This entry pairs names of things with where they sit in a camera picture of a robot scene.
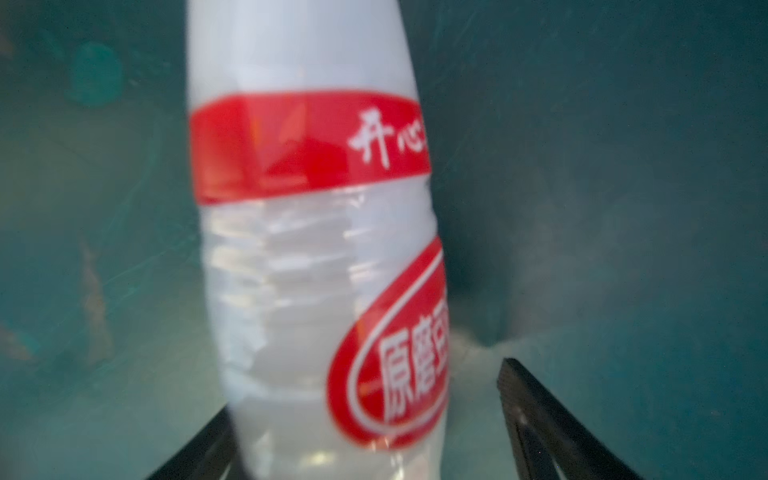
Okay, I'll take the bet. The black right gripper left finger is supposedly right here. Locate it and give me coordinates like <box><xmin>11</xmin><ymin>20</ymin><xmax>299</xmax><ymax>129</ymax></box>
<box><xmin>147</xmin><ymin>407</ymin><xmax>237</xmax><ymax>480</ymax></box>

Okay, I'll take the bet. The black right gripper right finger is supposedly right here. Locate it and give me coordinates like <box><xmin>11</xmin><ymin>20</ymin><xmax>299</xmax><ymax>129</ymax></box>
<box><xmin>497</xmin><ymin>358</ymin><xmax>641</xmax><ymax>480</ymax></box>

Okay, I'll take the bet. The white bottle red label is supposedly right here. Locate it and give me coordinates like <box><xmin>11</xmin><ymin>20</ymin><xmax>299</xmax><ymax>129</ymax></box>
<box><xmin>186</xmin><ymin>1</ymin><xmax>450</xmax><ymax>479</ymax></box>

